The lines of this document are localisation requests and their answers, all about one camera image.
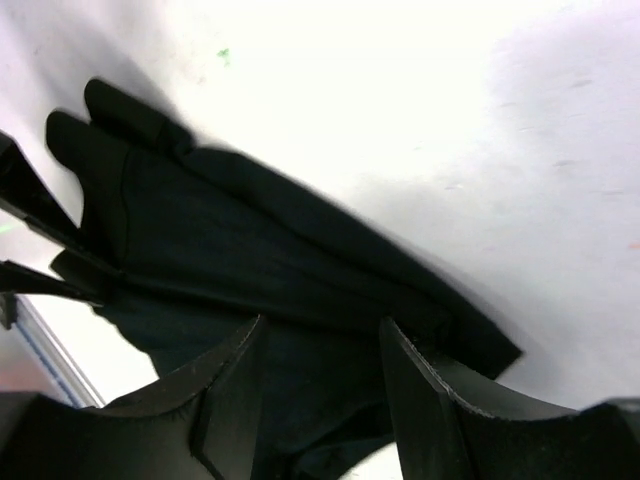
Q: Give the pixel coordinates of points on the black underwear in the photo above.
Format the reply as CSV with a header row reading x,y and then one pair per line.
x,y
206,239

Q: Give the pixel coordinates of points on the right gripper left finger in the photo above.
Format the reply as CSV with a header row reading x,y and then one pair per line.
x,y
199,422

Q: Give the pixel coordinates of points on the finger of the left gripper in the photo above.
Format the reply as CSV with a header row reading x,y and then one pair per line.
x,y
26,197
19,279

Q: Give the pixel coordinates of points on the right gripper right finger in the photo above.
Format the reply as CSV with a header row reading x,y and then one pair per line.
x,y
451,422

